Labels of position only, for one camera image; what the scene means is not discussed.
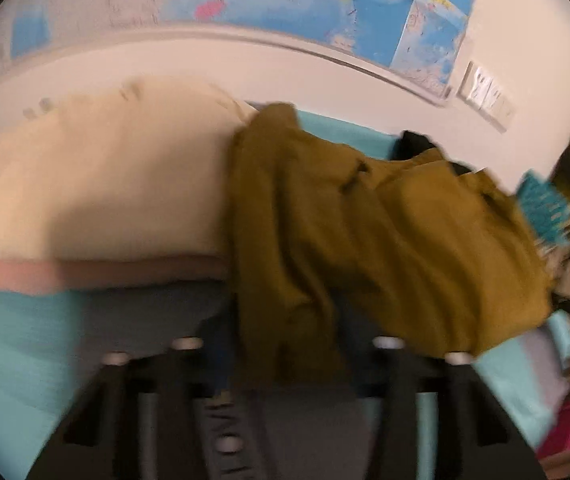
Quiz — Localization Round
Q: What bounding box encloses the black garment on bed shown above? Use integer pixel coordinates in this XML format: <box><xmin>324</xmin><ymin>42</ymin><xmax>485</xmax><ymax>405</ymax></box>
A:
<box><xmin>389</xmin><ymin>130</ymin><xmax>472</xmax><ymax>177</ymax></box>

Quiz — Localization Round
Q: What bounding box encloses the cream folded garment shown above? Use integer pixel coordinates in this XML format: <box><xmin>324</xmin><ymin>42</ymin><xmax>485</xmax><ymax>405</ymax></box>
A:
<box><xmin>0</xmin><ymin>77</ymin><xmax>255</xmax><ymax>261</ymax></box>

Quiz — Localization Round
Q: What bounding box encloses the teal bed sheet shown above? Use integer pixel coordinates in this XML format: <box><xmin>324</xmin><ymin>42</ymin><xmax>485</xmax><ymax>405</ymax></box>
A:
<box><xmin>0</xmin><ymin>141</ymin><xmax>543</xmax><ymax>479</ymax></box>

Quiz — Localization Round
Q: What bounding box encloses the white wall socket panel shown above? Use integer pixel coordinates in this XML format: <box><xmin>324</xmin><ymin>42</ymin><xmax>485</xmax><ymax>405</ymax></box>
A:
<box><xmin>457</xmin><ymin>62</ymin><xmax>516</xmax><ymax>133</ymax></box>

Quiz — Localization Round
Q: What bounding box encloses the colourful wall map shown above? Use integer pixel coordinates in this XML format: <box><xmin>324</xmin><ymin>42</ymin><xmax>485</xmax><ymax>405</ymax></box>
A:
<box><xmin>0</xmin><ymin>0</ymin><xmax>475</xmax><ymax>100</ymax></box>

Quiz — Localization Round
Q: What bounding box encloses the pink folded garment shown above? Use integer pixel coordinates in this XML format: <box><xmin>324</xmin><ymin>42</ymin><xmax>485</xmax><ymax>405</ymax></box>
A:
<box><xmin>0</xmin><ymin>255</ymin><xmax>227</xmax><ymax>296</ymax></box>

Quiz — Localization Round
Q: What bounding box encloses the top blue plastic basket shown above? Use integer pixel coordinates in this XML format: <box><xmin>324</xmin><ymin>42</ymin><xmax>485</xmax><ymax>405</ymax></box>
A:
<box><xmin>516</xmin><ymin>170</ymin><xmax>570</xmax><ymax>247</ymax></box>

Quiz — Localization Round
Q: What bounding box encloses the olive brown jacket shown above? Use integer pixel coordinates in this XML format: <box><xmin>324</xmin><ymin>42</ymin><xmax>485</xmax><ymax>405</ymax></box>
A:
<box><xmin>225</xmin><ymin>103</ymin><xmax>552</xmax><ymax>389</ymax></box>

